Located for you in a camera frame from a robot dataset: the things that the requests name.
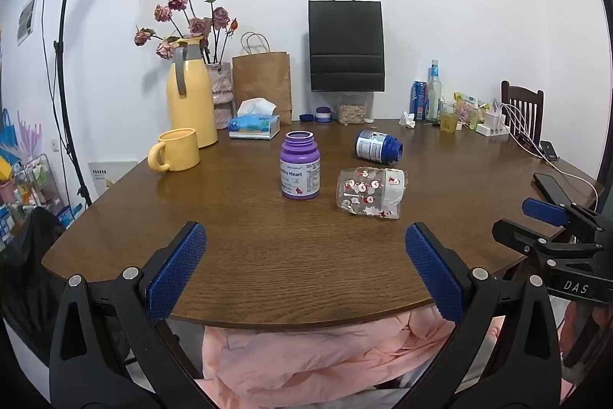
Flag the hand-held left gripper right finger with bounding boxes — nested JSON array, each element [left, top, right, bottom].
[[397, 222, 561, 409]]

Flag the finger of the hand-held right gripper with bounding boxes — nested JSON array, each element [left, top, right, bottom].
[[522, 197, 602, 230], [492, 218, 605, 267]]

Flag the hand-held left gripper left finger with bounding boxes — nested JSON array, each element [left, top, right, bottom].
[[49, 221, 216, 409]]

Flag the printed clear glass cup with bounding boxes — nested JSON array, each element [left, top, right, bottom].
[[336, 168, 409, 221]]

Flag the large black smartphone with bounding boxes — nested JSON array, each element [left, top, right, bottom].
[[533, 172, 573, 206]]

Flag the white charging station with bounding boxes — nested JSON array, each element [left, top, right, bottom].
[[476, 109, 508, 136]]

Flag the dark wooden chair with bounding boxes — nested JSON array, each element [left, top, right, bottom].
[[501, 80, 545, 146]]

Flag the white box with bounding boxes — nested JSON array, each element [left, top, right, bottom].
[[89, 160, 139, 199]]

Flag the yellow mug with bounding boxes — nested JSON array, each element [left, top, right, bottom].
[[148, 128, 200, 172]]

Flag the pile of snack packets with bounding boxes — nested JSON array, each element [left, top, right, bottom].
[[452, 92, 489, 129]]

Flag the glass of yellow drink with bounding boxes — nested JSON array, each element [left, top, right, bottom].
[[439, 102, 457, 132]]

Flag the blue pill bottle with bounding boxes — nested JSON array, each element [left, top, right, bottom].
[[355, 130, 404, 163]]

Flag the pink cloth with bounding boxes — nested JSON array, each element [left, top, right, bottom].
[[201, 308, 508, 409]]

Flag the clear glass bottle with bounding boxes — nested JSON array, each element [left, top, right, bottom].
[[427, 59, 442, 123]]

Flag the purple pill bottle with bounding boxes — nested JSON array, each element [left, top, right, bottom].
[[280, 130, 321, 200]]

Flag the blue tissue box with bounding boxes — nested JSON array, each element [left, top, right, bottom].
[[228, 97, 281, 140]]

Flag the yellow thermos jug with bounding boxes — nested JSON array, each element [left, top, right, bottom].
[[166, 36, 219, 148]]

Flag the clear cereal container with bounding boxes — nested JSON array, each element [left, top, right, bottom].
[[336, 92, 369, 125]]

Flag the pink textured vase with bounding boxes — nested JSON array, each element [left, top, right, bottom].
[[207, 62, 236, 130]]

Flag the brown paper bag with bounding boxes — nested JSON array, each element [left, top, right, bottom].
[[232, 32, 293, 125]]

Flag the black paper bag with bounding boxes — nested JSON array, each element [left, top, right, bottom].
[[308, 0, 386, 93]]

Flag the dried rose bouquet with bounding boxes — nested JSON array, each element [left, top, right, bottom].
[[134, 0, 239, 65]]

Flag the white charging cables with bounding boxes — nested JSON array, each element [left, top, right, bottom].
[[498, 102, 599, 205]]

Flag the wire storage cart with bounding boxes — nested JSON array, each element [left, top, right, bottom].
[[0, 154, 72, 242]]

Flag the framed wall picture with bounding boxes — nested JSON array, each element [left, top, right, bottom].
[[17, 0, 39, 46]]

